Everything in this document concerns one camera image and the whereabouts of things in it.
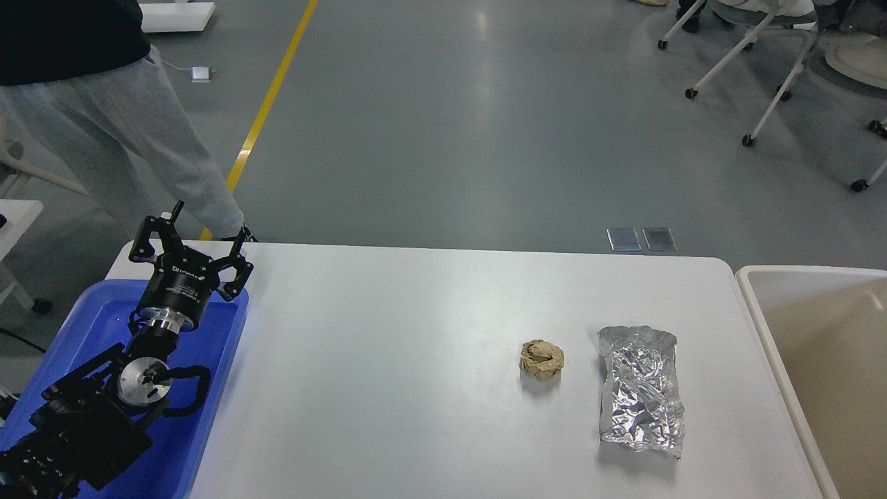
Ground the right metal floor plate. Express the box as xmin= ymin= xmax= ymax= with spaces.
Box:
xmin=641 ymin=227 xmax=678 ymax=252

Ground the left metal floor plate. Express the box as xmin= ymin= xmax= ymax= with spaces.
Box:
xmin=606 ymin=227 xmax=642 ymax=252

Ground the person in grey trousers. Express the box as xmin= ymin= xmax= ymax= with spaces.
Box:
xmin=1 ymin=1 xmax=256 ymax=241

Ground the crumpled brown paper ball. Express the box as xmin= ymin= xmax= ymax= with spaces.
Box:
xmin=519 ymin=339 xmax=566 ymax=381

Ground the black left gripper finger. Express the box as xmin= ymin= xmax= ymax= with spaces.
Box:
xmin=209 ymin=234 xmax=254 ymax=302
xmin=129 ymin=202 xmax=186 ymax=264

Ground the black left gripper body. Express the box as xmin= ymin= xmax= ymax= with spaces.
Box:
xmin=136 ymin=252 xmax=220 ymax=331

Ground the metal floor plate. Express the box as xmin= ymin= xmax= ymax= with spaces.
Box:
xmin=641 ymin=227 xmax=678 ymax=252
xmin=606 ymin=227 xmax=642 ymax=252

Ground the silver foil bag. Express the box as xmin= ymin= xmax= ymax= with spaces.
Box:
xmin=598 ymin=326 xmax=685 ymax=460

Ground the white side table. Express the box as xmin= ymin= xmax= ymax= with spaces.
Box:
xmin=1 ymin=198 xmax=53 ymax=315

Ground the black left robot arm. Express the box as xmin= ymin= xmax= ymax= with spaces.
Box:
xmin=2 ymin=202 xmax=254 ymax=498

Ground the beige plastic bin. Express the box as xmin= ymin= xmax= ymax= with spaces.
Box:
xmin=736 ymin=265 xmax=886 ymax=498

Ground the white flat board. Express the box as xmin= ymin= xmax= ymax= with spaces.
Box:
xmin=139 ymin=1 xmax=216 ymax=33

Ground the white chair base left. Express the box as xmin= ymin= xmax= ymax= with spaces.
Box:
xmin=1 ymin=116 xmax=89 ymax=199

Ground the blue plastic bin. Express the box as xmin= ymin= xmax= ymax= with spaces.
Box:
xmin=0 ymin=279 xmax=249 ymax=499

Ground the white rolling chair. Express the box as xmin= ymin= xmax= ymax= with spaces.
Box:
xmin=657 ymin=0 xmax=887 ymax=193

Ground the white power adapter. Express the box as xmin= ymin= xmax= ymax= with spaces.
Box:
xmin=161 ymin=60 xmax=213 ymax=83

